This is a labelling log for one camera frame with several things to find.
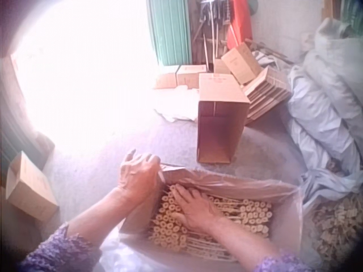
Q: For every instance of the person's right fingers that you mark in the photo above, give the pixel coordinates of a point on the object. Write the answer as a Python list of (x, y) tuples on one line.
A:
[(184, 192)]

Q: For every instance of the small cardboard box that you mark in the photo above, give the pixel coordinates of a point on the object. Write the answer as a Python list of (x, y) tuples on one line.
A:
[(166, 80), (220, 67), (190, 76)]

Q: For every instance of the red cloth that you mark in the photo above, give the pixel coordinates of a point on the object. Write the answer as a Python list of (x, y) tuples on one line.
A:
[(239, 22)]

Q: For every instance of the batch of packed food skewers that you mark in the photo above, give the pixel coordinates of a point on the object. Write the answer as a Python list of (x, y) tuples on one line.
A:
[(167, 224)]

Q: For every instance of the green corrugated panel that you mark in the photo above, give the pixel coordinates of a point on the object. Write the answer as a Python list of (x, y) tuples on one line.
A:
[(170, 31)]

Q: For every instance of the open brown cardboard box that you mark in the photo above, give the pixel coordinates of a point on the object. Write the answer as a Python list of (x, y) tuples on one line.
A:
[(28, 190)]

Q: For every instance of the person's left fingers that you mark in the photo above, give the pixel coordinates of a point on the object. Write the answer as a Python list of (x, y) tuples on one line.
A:
[(143, 158)]

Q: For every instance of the heap of white sacks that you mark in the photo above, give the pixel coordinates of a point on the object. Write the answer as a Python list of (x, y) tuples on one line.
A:
[(326, 99)]

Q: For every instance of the large brown cardboard carton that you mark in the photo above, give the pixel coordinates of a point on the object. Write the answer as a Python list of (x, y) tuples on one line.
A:
[(286, 224)]

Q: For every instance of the stack of flattened cartons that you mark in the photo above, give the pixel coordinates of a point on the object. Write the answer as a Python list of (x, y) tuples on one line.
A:
[(266, 90)]

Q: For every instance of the tilted closed cardboard box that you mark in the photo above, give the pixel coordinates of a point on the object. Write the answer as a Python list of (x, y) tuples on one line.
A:
[(241, 62)]

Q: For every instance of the loose heap of skewers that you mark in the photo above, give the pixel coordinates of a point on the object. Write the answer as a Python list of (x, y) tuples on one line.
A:
[(337, 226)]

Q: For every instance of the person's right hand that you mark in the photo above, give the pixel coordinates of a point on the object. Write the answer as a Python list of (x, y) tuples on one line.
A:
[(198, 211)]

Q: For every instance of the person's left hand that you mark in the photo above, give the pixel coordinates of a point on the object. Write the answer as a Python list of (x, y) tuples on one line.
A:
[(137, 177)]

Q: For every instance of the white plastic sheet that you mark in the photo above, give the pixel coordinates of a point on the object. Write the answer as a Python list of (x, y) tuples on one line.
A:
[(181, 109)]

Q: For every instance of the tall open cardboard box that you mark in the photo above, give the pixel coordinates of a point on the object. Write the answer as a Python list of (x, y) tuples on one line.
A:
[(218, 124)]

